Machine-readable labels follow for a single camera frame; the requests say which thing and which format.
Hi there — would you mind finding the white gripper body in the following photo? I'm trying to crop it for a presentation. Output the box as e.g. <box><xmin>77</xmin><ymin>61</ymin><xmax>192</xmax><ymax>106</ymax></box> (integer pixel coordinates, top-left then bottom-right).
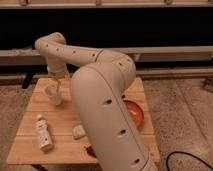
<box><xmin>47</xmin><ymin>66</ymin><xmax>68</xmax><ymax>79</ymax></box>

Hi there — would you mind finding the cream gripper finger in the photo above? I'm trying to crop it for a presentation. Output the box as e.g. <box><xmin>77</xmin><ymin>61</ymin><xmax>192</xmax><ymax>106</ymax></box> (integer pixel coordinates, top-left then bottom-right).
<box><xmin>50</xmin><ymin>78</ymin><xmax>61</xmax><ymax>95</ymax></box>

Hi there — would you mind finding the translucent white cup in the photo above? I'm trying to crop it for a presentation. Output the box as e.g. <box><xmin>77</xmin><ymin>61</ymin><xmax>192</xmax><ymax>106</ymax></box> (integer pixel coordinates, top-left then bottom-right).
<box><xmin>44</xmin><ymin>86</ymin><xmax>62</xmax><ymax>106</ymax></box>

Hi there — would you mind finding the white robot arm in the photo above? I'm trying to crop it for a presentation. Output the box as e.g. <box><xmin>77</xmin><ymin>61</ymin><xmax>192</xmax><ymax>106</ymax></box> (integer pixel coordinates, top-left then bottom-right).
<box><xmin>35</xmin><ymin>32</ymin><xmax>158</xmax><ymax>171</ymax></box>

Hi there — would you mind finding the long wooden beam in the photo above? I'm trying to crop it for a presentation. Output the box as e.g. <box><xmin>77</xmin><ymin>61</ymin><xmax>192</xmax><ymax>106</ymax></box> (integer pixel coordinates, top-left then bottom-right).
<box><xmin>0</xmin><ymin>46</ymin><xmax>213</xmax><ymax>66</ymax></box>

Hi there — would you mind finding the wooden table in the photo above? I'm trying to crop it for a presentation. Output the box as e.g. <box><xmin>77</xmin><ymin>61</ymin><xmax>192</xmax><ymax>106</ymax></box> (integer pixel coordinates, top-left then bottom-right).
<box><xmin>5</xmin><ymin>77</ymin><xmax>161</xmax><ymax>166</ymax></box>

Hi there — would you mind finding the white soap bar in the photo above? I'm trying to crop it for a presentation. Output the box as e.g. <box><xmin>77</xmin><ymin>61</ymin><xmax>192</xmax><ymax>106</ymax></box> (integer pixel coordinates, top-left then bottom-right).
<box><xmin>72</xmin><ymin>125</ymin><xmax>86</xmax><ymax>139</ymax></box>

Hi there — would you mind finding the white plastic bottle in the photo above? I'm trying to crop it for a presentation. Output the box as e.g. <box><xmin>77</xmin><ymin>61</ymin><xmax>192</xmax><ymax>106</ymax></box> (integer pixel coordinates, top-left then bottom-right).
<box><xmin>36</xmin><ymin>114</ymin><xmax>53</xmax><ymax>152</ymax></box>

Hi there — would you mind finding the dark red oblong object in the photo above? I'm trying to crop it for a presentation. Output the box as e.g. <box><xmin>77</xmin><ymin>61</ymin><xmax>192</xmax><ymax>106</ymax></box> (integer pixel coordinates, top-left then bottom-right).
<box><xmin>85</xmin><ymin>146</ymin><xmax>96</xmax><ymax>158</ymax></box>

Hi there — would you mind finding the orange round bowl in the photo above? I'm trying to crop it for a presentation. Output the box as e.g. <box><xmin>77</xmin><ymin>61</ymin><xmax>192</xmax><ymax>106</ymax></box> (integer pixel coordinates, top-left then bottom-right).
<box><xmin>124</xmin><ymin>100</ymin><xmax>144</xmax><ymax>130</ymax></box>

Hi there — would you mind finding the black cable on floor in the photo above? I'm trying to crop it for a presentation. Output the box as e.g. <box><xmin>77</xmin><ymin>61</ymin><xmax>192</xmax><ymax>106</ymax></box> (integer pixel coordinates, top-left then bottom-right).
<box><xmin>166</xmin><ymin>151</ymin><xmax>213</xmax><ymax>171</ymax></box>

